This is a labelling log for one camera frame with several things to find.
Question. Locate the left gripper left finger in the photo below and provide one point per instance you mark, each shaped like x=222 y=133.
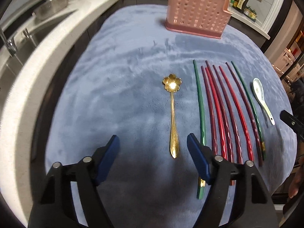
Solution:
x=108 y=156

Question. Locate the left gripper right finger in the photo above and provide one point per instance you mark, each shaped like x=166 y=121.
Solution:
x=201 y=156

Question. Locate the dark soy sauce bottle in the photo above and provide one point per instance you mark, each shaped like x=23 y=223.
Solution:
x=240 y=5

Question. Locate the pink perforated utensil basket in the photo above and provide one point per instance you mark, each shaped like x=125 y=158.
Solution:
x=198 y=17

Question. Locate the white ceramic soup spoon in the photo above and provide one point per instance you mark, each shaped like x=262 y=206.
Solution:
x=259 y=95

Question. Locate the steel pot by sink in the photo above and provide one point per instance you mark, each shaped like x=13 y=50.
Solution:
x=49 y=8

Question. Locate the blue plush table cloth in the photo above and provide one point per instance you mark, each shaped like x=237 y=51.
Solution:
x=116 y=88

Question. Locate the green chopstick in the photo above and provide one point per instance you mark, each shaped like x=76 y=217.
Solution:
x=253 y=113
x=201 y=182

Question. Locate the person's right hand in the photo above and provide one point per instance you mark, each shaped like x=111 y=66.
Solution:
x=296 y=182

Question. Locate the gold flower spoon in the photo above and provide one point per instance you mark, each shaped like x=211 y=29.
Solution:
x=172 y=85

